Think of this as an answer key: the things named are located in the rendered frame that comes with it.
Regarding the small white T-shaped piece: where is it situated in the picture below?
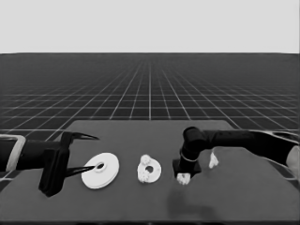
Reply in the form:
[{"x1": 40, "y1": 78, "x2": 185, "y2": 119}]
[{"x1": 208, "y1": 151, "x2": 219, "y2": 170}]

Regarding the large thick white disc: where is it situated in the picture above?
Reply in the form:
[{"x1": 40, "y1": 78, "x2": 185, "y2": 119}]
[{"x1": 81, "y1": 152, "x2": 120, "y2": 190}]

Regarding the small white toothed gear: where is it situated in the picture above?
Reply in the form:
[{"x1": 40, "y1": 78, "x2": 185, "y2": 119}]
[
  {"x1": 176, "y1": 172, "x2": 192, "y2": 186},
  {"x1": 141, "y1": 154, "x2": 153, "y2": 167},
  {"x1": 138, "y1": 172, "x2": 151, "y2": 185}
]

